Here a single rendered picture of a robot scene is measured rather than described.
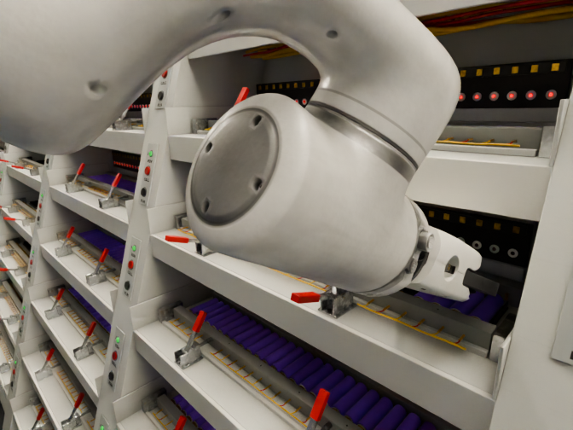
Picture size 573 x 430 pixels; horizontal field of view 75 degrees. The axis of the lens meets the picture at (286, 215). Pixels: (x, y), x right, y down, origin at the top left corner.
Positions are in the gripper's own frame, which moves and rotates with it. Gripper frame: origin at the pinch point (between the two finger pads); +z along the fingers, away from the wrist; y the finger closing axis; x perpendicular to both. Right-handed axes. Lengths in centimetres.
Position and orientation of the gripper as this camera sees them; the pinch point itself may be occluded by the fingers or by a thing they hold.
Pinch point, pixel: (441, 277)
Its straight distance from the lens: 44.7
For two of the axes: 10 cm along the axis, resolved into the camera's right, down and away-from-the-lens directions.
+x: -3.3, 9.4, -0.9
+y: -7.1, -1.9, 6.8
